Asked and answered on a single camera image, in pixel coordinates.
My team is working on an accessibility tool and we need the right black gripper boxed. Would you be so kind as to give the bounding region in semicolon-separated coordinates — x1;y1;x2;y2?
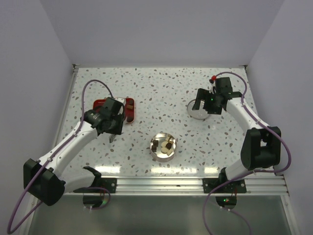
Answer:
192;88;222;115

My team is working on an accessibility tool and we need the dark round chocolate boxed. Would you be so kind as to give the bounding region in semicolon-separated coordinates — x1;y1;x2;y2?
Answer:
165;143;172;149

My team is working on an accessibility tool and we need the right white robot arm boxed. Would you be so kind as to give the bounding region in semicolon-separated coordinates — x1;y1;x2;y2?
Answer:
192;76;281;192

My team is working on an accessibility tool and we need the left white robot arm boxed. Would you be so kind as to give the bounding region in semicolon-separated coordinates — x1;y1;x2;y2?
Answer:
23;97;126;206

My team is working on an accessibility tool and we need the round silver tin lid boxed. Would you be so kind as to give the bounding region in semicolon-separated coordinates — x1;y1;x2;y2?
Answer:
187;99;210;120

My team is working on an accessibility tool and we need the red rectangular tray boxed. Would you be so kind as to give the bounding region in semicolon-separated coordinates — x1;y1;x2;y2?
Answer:
93;97;135;124

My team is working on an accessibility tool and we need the round silver tin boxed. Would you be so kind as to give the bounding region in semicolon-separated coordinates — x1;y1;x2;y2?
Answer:
150;132;177;163

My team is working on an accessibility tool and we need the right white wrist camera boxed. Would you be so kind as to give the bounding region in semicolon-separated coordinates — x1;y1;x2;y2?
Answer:
209;75;217;94

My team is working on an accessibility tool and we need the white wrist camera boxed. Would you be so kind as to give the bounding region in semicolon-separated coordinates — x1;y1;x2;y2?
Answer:
209;75;217;94
115;97;126;106

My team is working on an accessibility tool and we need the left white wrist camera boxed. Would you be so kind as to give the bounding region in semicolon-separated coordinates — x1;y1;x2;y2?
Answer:
115;97;126;106

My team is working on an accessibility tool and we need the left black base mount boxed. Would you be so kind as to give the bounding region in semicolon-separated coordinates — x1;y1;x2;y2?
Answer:
73;166;117;193

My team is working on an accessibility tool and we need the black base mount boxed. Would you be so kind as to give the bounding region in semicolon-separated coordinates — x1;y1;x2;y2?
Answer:
202;167;247;194
73;166;117;193

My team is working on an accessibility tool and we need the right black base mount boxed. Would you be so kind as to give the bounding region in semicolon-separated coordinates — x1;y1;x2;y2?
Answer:
202;167;247;194

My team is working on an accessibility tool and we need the aluminium front rail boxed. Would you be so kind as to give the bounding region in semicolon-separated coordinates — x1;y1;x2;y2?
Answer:
63;177;287;196

